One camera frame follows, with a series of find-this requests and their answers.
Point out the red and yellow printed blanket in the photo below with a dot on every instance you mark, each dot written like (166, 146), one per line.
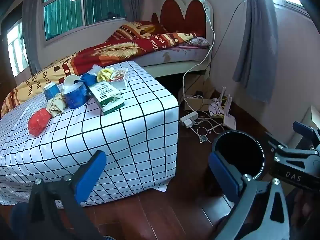
(112, 50)

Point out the green and white carton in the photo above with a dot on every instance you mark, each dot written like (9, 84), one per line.
(106, 97)

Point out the grey curtain beside headboard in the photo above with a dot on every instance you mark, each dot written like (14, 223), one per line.
(132, 0)

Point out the large sliding window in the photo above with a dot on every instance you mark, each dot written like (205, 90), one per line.
(100, 5)

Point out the long grey patterned curtain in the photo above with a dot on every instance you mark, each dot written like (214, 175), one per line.
(255, 42)

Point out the grey curtain between windows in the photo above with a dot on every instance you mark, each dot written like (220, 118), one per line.
(32, 30)

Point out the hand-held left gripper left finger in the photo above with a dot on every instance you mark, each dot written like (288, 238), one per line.
(91, 177)

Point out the white tissue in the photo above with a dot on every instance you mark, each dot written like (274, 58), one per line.
(67, 87)

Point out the red plastic bag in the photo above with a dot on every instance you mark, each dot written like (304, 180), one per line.
(38, 122)

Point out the blue cloth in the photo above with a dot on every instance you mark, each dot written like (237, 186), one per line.
(88, 79)

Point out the white bed with red headboard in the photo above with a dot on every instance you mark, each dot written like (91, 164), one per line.
(192, 15)

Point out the clear plastic bag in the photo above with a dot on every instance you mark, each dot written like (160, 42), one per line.
(95, 69)

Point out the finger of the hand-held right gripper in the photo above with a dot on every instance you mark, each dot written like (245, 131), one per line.
(287, 152)
(303, 129)

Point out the blue paper bowl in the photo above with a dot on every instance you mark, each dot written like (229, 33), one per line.
(76, 97)

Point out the cardboard box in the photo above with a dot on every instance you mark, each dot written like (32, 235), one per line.
(197, 103)

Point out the white box with food picture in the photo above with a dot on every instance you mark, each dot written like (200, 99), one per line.
(120, 78)

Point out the white power strip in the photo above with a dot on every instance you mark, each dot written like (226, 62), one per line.
(188, 118)

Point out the white modem box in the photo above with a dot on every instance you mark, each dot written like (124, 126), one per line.
(215, 107)

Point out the person's striped slipper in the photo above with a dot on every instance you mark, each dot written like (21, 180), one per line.
(110, 238)

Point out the mattress with floral sheet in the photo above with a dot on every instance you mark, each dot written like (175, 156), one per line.
(175, 55)

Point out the person's blue trouser leg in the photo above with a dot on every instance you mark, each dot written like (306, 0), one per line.
(18, 215)

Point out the black trash bucket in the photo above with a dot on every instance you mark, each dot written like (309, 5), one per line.
(240, 150)

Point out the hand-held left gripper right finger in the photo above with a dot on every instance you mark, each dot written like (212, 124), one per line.
(223, 177)

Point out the blue paper cup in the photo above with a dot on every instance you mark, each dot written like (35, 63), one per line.
(51, 92)

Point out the yellow cloth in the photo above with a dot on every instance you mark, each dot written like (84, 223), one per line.
(105, 74)

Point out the white checked tablecloth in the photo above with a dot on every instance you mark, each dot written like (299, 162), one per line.
(112, 135)

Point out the red paper cup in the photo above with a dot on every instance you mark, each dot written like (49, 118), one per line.
(71, 79)

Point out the narrow bright window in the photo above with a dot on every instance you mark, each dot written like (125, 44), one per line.
(16, 47)

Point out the floral pillow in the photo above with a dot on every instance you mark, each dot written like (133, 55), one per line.
(197, 41)

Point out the white router with antennas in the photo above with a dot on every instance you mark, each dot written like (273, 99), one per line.
(230, 122)

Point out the beige paper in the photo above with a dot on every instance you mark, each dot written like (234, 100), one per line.
(56, 105)

